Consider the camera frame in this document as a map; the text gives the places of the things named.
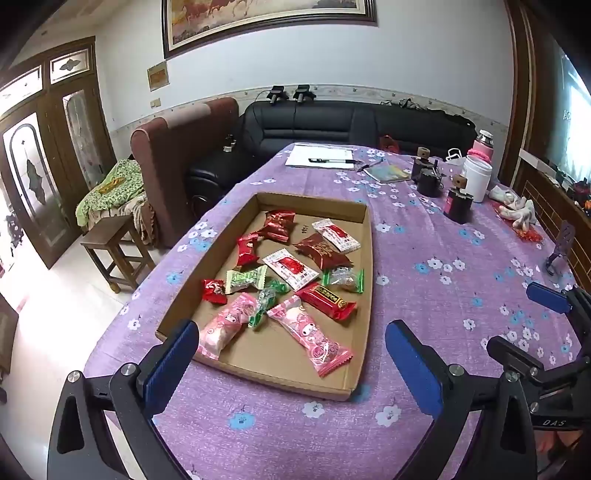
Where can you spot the pink sleeved thermos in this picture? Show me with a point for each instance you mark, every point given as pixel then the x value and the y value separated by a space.
pixel 482 147

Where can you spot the red black toy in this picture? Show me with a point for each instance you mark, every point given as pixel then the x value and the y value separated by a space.
pixel 581 190

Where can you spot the small framed wall plaque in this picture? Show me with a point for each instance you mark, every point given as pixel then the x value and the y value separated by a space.
pixel 157 76

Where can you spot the brown fringed blanket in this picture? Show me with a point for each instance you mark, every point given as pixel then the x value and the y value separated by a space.
pixel 143 212

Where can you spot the bright red twisted candy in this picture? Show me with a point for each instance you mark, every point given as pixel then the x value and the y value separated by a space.
pixel 247 249

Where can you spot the white plastic jar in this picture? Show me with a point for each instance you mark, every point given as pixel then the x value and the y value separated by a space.
pixel 478 180

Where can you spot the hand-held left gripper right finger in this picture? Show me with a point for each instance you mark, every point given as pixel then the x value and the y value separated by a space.
pixel 413 364

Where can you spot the colourful cover notebook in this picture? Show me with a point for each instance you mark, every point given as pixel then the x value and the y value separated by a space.
pixel 388 173

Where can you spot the shallow cardboard tray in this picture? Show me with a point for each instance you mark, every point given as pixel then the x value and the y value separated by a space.
pixel 277 364

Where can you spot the black device on sofa back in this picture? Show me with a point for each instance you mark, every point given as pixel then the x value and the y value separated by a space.
pixel 303 92
pixel 277 93

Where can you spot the pale green white candy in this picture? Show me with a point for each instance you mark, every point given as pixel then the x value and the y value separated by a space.
pixel 244 279

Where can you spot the green patterned blanket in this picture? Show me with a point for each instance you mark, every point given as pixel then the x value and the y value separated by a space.
pixel 106 198

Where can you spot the framed horse painting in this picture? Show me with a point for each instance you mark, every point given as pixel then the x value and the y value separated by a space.
pixel 277 14

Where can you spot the grey phone stand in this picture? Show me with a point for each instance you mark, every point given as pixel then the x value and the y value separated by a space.
pixel 564 240

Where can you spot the wooden glass-panel door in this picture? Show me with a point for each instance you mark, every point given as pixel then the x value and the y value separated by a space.
pixel 51 161

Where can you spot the red rectangular snack packet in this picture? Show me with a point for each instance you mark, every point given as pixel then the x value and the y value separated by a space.
pixel 325 300

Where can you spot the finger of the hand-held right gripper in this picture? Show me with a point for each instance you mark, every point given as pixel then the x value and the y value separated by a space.
pixel 508 350
pixel 547 295

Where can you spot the wooden stool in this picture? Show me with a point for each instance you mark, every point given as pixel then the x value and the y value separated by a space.
pixel 104 230

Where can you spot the large dark red snack packet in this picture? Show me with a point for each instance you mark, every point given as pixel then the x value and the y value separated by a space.
pixel 323 251

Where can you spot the black leather sofa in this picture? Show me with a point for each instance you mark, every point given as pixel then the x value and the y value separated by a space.
pixel 300 124

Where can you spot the pink cartoon snack packet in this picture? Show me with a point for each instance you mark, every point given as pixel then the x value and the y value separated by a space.
pixel 226 325
pixel 311 334

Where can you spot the red bag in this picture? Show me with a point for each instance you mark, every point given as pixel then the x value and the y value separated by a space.
pixel 390 142

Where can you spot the bright window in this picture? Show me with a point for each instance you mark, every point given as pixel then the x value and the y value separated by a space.
pixel 568 120

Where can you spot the thin dark pen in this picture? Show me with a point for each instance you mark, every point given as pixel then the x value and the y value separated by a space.
pixel 369 165

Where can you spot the wooden brick-pattern cabinet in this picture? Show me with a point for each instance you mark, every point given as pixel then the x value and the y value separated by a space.
pixel 545 203

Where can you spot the small red candy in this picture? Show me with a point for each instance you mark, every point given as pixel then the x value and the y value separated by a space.
pixel 214 290

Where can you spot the black cloth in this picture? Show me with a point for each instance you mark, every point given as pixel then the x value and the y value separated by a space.
pixel 455 121

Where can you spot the black pen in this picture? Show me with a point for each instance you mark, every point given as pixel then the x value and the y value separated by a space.
pixel 330 161

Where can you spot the brown armchair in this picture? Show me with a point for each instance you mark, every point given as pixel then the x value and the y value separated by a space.
pixel 171 161

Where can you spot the dark red twisted candy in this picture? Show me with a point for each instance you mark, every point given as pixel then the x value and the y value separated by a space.
pixel 279 225

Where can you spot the clear green-ended candy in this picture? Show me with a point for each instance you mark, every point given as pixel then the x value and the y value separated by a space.
pixel 344 279

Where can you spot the white blue plastic bag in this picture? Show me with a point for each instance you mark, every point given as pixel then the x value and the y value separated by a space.
pixel 455 156

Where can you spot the white red-label snack packet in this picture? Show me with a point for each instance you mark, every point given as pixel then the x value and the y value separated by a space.
pixel 291 268
pixel 336 235

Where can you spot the white paper sheets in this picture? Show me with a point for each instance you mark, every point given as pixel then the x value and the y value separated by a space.
pixel 314 151

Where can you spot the red foil packet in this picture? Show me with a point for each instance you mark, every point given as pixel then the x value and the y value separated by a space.
pixel 528 235

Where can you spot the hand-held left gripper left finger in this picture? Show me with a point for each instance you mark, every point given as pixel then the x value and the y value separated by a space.
pixel 171 364

